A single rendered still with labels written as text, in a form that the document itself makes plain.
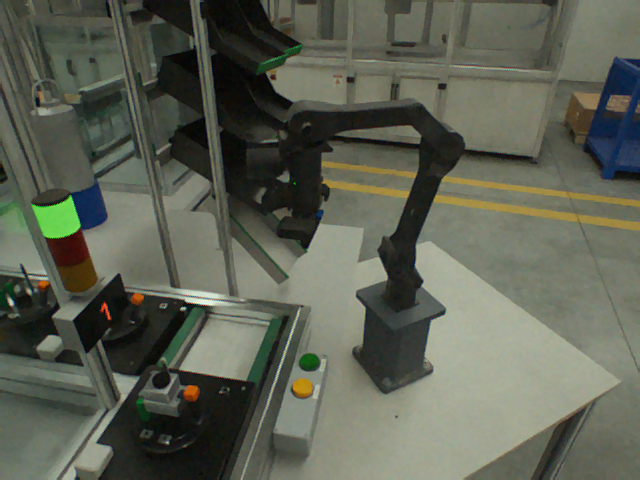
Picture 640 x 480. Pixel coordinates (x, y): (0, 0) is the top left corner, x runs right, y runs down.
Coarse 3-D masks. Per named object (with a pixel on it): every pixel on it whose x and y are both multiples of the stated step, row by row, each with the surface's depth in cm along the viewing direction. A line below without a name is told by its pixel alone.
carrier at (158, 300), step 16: (144, 304) 108; (160, 304) 108; (176, 304) 108; (128, 320) 100; (144, 320) 101; (160, 320) 103; (112, 336) 96; (128, 336) 97; (144, 336) 99; (160, 336) 99; (112, 352) 94; (128, 352) 94; (144, 352) 94; (112, 368) 91; (128, 368) 91; (144, 368) 93
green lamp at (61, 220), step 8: (40, 208) 59; (48, 208) 59; (56, 208) 59; (64, 208) 60; (72, 208) 62; (40, 216) 59; (48, 216) 59; (56, 216) 60; (64, 216) 60; (72, 216) 62; (40, 224) 60; (48, 224) 60; (56, 224) 60; (64, 224) 61; (72, 224) 62; (80, 224) 64; (48, 232) 61; (56, 232) 61; (64, 232) 61; (72, 232) 62
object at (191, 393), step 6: (180, 390) 75; (186, 390) 73; (192, 390) 73; (198, 390) 74; (180, 396) 74; (186, 396) 73; (192, 396) 72; (192, 402) 74; (198, 402) 75; (192, 408) 75; (198, 408) 76; (192, 414) 76; (198, 414) 76; (198, 420) 76
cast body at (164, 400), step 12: (156, 372) 75; (168, 372) 75; (156, 384) 72; (168, 384) 73; (180, 384) 76; (144, 396) 76; (156, 396) 72; (168, 396) 72; (156, 408) 74; (168, 408) 74; (180, 408) 74
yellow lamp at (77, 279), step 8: (88, 256) 66; (80, 264) 65; (88, 264) 66; (64, 272) 64; (72, 272) 64; (80, 272) 65; (88, 272) 66; (64, 280) 65; (72, 280) 65; (80, 280) 66; (88, 280) 67; (96, 280) 68; (72, 288) 66; (80, 288) 66; (88, 288) 67
